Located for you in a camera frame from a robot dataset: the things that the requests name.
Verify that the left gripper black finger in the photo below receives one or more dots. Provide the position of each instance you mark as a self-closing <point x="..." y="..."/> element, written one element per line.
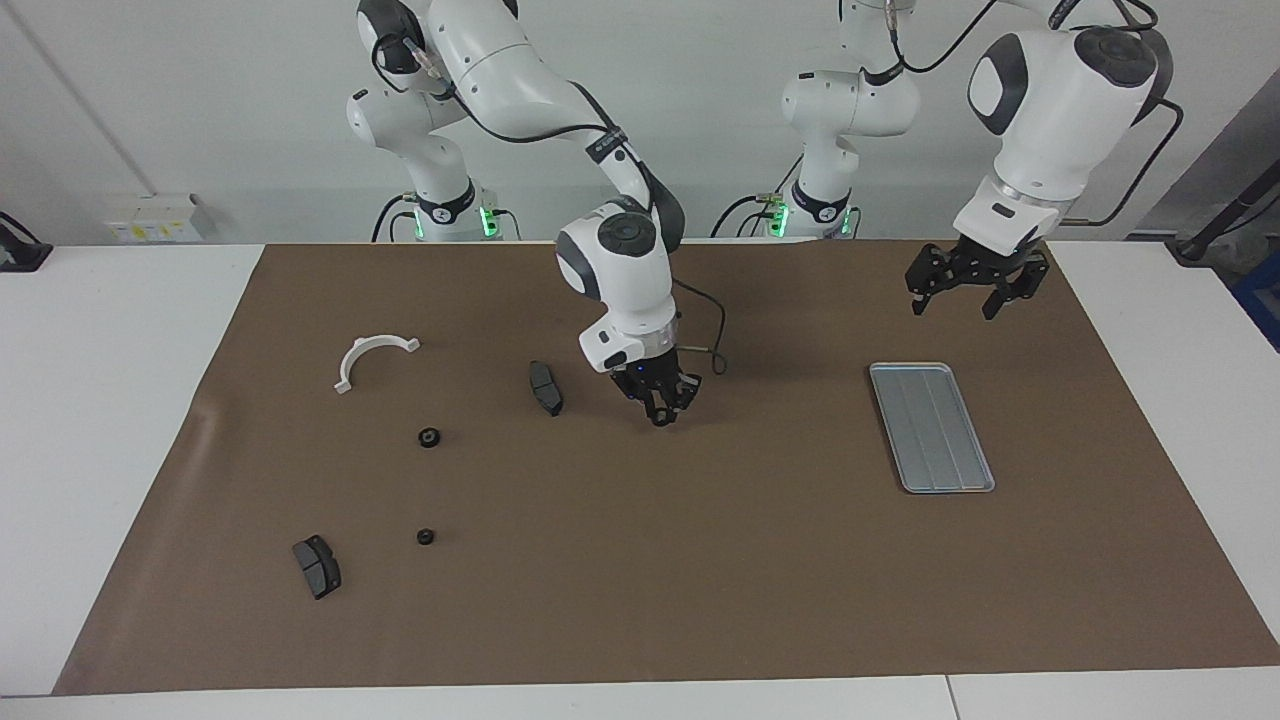
<point x="1001" y="298"/>
<point x="918" y="298"/>

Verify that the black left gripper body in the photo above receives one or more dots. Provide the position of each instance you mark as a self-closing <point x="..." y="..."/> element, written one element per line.
<point x="985" y="262"/>

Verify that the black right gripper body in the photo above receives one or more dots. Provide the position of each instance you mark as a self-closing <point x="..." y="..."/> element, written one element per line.
<point x="655" y="375"/>

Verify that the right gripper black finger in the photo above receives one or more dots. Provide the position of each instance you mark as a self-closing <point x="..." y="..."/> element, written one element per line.
<point x="682" y="398"/>
<point x="652" y="405"/>

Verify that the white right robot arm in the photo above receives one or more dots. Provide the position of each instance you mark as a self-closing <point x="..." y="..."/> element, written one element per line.
<point x="615" y="270"/>

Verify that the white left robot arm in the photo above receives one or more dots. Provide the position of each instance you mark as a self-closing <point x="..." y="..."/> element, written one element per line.
<point x="1050" y="110"/>

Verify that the silver metal tray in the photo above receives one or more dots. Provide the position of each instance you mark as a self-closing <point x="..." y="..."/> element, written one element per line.
<point x="930" y="430"/>

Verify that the dark grey brake pad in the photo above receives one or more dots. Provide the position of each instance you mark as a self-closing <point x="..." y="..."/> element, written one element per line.
<point x="318" y="570"/>
<point x="545" y="388"/>

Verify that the brown table mat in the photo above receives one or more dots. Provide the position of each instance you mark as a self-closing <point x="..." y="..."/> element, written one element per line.
<point x="700" y="560"/>

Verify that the black stand pole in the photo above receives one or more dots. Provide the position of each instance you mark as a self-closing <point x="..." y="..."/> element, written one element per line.
<point x="1215" y="225"/>

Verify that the white curved plastic bracket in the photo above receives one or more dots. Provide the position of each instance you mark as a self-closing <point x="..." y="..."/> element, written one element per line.
<point x="352" y="358"/>

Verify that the white wall socket box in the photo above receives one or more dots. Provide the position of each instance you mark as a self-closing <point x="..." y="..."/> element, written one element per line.
<point x="150" y="218"/>

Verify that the black clamp mount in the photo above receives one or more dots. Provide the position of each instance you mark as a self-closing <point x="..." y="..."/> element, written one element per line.
<point x="20" y="255"/>

